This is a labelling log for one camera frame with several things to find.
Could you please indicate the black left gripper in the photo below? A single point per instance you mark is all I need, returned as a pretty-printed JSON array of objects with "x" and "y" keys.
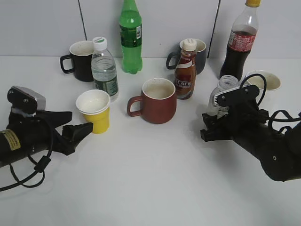
[{"x": 39, "y": 132}]

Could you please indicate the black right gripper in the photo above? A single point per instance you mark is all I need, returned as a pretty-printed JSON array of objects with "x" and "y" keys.
[{"x": 238, "y": 117}]

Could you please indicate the yellow paper cup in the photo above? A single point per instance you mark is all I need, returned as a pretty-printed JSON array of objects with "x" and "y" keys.
[{"x": 95, "y": 107}]

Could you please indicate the clear plastic milk bottle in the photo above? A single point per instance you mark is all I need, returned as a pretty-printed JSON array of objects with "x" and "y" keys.
[{"x": 226, "y": 82}]

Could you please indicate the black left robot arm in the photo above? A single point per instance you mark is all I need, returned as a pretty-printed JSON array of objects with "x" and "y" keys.
[{"x": 9, "y": 142}]

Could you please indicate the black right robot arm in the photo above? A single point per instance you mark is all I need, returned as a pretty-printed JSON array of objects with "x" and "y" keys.
[{"x": 274, "y": 140}]

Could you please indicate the brown coffee drink bottle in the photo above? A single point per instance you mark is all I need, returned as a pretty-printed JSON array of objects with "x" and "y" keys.
[{"x": 185, "y": 72}]

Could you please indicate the red ceramic mug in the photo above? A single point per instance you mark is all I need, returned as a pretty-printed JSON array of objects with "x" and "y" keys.
[{"x": 157, "y": 102}]

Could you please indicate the dark grey ceramic mug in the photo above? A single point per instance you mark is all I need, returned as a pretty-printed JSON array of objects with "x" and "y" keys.
[{"x": 200, "y": 59}]

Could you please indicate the clear water bottle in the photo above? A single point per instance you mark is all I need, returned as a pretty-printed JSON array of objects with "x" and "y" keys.
[{"x": 103, "y": 68}]

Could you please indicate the black ceramic mug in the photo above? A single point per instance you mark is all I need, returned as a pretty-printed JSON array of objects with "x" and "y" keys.
[{"x": 80, "y": 54}]

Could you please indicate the dark cola bottle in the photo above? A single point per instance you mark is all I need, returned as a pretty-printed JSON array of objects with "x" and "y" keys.
[{"x": 241, "y": 39}]

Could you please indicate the green soda bottle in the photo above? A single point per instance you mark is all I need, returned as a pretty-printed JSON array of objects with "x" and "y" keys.
[{"x": 130, "y": 23}]

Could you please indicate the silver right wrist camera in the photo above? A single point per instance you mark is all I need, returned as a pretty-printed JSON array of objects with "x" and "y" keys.
[{"x": 236, "y": 95}]

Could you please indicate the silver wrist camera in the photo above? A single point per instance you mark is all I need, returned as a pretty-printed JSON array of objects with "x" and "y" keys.
[
  {"x": 25, "y": 102},
  {"x": 236, "y": 95}
]

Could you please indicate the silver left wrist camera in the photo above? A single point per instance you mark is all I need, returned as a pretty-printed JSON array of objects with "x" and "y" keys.
[{"x": 25, "y": 102}]

